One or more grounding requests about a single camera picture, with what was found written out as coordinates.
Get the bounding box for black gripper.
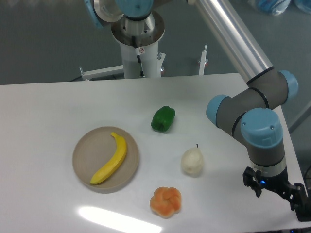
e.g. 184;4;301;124
242;167;311;221

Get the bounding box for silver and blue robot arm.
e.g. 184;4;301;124
82;0;311;222

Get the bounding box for yellow banana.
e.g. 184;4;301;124
90;132;127;185

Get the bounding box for beige round plate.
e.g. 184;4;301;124
72;126;139;193

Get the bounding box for white pear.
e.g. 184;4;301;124
181;144;204;177

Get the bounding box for orange knotted bread roll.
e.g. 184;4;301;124
149;187;182;218

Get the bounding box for green bell pepper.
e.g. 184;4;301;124
151;106;175;133

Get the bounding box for white upright bracket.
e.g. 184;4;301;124
198;44;208;75

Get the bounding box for black cable on pedestal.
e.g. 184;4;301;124
131;35;146;78

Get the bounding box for white stand leg bracket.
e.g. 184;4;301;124
79;65;123;80

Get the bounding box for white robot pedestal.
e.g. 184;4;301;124
111;11;165;79

